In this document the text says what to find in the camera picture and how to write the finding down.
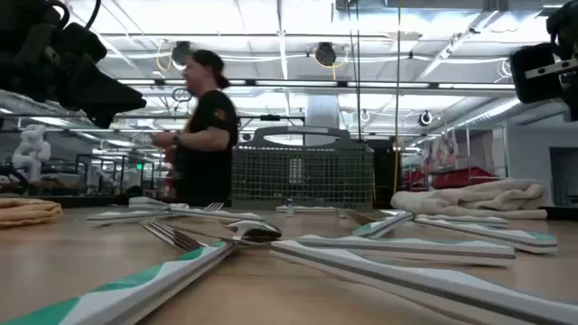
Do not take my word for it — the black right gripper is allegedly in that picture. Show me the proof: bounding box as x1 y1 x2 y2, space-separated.
509 42 578 105

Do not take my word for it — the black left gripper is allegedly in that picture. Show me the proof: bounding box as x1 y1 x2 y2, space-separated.
0 22 148 130

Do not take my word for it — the teal white handled knife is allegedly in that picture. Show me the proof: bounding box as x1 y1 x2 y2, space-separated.
171 224 578 325

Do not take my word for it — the grey mesh silverware basket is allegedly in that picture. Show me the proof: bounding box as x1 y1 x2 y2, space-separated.
230 125 376 210

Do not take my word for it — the white robot figure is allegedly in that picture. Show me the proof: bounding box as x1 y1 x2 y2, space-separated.
11 124 52 182

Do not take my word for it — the red bin storage rack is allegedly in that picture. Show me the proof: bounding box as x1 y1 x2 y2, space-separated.
401 125 509 191

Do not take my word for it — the person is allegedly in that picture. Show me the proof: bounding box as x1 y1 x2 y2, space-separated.
148 49 240 207

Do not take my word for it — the cream folded towel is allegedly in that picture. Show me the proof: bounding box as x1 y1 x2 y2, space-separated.
390 178 550 221

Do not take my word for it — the orange folded cloth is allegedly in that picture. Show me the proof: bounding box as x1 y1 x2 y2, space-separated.
0 197 63 229

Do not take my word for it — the black cabinet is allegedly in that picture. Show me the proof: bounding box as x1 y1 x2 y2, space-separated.
372 137 403 209

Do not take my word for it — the long ceiling light bar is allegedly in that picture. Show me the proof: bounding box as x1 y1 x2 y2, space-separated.
117 79 516 89

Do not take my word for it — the white round column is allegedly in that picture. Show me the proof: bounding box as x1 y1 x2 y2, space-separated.
305 94 340 136

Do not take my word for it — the black workstation frame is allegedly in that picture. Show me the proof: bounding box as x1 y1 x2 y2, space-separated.
74 153 157 196

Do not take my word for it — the hanging wire loop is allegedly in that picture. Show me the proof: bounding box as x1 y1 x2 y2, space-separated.
171 86 194 104

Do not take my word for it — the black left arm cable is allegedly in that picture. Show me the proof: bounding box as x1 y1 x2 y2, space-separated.
84 0 103 31

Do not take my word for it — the black overhead mount bar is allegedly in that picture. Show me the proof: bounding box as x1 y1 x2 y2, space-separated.
238 113 307 124

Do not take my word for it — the black hanging cord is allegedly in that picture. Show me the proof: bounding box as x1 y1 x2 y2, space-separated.
346 0 354 132
356 0 363 136

